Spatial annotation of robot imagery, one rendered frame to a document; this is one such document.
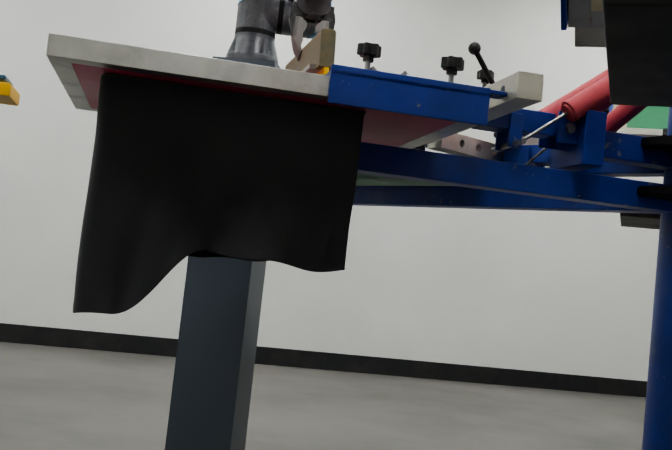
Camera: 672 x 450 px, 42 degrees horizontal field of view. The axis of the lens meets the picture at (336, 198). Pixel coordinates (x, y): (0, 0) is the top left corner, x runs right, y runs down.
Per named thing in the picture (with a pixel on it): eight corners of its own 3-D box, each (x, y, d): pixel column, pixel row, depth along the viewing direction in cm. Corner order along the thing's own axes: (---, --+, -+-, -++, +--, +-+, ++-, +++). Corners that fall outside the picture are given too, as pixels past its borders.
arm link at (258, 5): (234, 35, 260) (240, -10, 261) (280, 41, 261) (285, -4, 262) (233, 24, 248) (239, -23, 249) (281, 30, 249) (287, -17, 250)
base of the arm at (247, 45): (232, 70, 262) (236, 37, 263) (282, 74, 260) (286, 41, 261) (218, 57, 247) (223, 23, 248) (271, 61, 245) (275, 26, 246)
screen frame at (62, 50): (45, 54, 148) (48, 32, 148) (75, 108, 205) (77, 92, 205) (487, 120, 163) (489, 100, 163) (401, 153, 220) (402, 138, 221)
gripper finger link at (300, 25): (295, 65, 192) (305, 25, 193) (300, 59, 186) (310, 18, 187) (281, 61, 191) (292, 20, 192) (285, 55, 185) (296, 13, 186)
